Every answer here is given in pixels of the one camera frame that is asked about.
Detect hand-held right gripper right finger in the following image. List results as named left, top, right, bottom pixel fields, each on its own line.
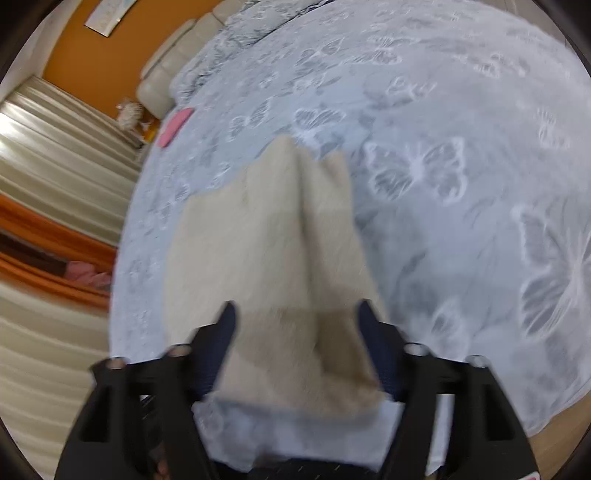
left=358, top=299, right=541, bottom=480

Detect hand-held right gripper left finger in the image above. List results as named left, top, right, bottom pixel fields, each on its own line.
left=54, top=301, right=238, bottom=480

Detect beige sweater with black hearts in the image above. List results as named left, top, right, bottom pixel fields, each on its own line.
left=164, top=136, right=387, bottom=412

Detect pink clothes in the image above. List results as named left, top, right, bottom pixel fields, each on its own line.
left=65, top=261, right=114, bottom=292

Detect bed with butterfly print cover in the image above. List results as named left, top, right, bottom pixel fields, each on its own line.
left=108, top=0, right=591, bottom=477

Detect beige pleated curtain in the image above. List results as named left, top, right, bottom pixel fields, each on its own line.
left=0, top=76, right=145, bottom=245
left=0, top=281, right=112, bottom=476

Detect small pink pillow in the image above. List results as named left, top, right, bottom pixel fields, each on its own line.
left=158, top=107, right=195, bottom=148

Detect feather shade table lamp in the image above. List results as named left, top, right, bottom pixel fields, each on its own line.
left=115, top=99, right=145, bottom=132

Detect butterfly print pillow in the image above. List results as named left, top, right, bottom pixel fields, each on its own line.
left=217, top=0, right=326, bottom=48
left=171, top=44, right=232, bottom=103

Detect beige padded headboard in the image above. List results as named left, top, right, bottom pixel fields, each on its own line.
left=137, top=0, right=259, bottom=120

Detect framed wall picture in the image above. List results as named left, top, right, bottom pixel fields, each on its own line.
left=85, top=0, right=138, bottom=36

